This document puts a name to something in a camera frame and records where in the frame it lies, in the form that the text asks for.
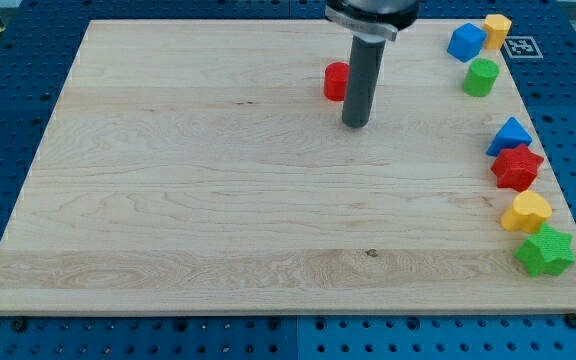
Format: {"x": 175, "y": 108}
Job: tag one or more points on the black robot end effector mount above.
{"x": 373, "y": 20}

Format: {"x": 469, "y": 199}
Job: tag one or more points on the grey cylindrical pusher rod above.
{"x": 364, "y": 66}

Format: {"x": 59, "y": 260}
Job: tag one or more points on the red cylinder block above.
{"x": 336, "y": 76}

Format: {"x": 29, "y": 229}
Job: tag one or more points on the wooden board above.
{"x": 196, "y": 168}

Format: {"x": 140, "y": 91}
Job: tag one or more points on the blue cube block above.
{"x": 466, "y": 42}

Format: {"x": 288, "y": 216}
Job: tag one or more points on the green cylinder block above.
{"x": 480, "y": 77}

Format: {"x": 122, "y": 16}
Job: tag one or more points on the yellow hexagon block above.
{"x": 497, "y": 27}

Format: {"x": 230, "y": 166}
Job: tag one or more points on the white fiducial marker tag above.
{"x": 522, "y": 47}

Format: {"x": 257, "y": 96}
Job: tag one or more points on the blue triangle block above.
{"x": 509, "y": 136}

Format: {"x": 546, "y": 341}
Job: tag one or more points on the red star block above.
{"x": 516, "y": 168}

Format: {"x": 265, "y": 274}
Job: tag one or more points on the yellow heart block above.
{"x": 527, "y": 212}

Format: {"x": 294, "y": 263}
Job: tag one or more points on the green star block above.
{"x": 546, "y": 252}

